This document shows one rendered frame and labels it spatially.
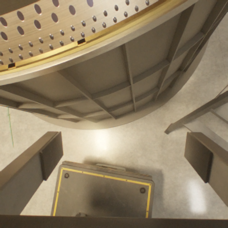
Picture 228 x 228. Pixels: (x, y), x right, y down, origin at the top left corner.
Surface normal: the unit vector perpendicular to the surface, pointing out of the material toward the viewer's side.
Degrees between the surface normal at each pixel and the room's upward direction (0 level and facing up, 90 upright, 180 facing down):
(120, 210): 0
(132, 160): 0
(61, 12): 43
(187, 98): 0
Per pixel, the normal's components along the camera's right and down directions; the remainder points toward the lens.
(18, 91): 0.99, -0.08
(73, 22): 0.10, 0.53
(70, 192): -0.16, -0.15
